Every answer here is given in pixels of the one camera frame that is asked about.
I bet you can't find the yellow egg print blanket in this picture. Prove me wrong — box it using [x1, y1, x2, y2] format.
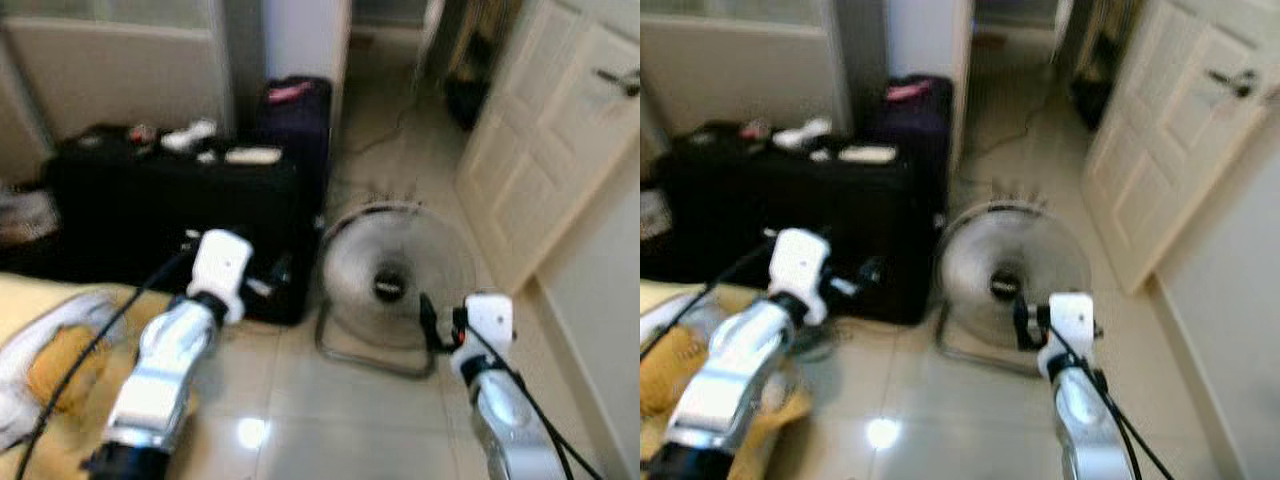
[0, 275, 216, 480]
[640, 280, 816, 480]

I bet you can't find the silver round floor fan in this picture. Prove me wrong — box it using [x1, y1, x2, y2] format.
[935, 200, 1093, 376]
[315, 200, 479, 379]

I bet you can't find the large black fabric case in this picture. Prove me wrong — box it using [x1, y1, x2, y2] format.
[660, 125, 926, 326]
[45, 125, 311, 326]

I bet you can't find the dark purple suitcase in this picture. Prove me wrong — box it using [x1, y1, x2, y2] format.
[870, 75, 956, 216]
[255, 75, 333, 216]

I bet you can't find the white lumpy item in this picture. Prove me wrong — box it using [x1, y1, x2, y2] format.
[775, 118, 833, 151]
[160, 120, 218, 153]

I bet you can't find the cream panelled door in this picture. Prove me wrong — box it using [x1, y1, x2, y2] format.
[455, 0, 641, 296]
[1080, 0, 1280, 296]

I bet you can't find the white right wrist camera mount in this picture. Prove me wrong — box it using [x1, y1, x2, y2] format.
[450, 292, 516, 376]
[1035, 292, 1098, 376]

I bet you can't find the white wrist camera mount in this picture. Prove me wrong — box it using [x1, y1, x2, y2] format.
[450, 292, 516, 376]
[1035, 292, 1098, 376]
[768, 228, 833, 323]
[188, 228, 254, 323]

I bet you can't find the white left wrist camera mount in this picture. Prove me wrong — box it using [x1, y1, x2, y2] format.
[188, 228, 254, 323]
[768, 228, 833, 323]

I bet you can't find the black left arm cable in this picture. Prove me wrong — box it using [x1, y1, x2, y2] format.
[15, 250, 196, 480]
[640, 245, 776, 361]

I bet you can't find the dark metal door handle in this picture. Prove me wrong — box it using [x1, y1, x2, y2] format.
[597, 65, 641, 98]
[1205, 65, 1259, 98]

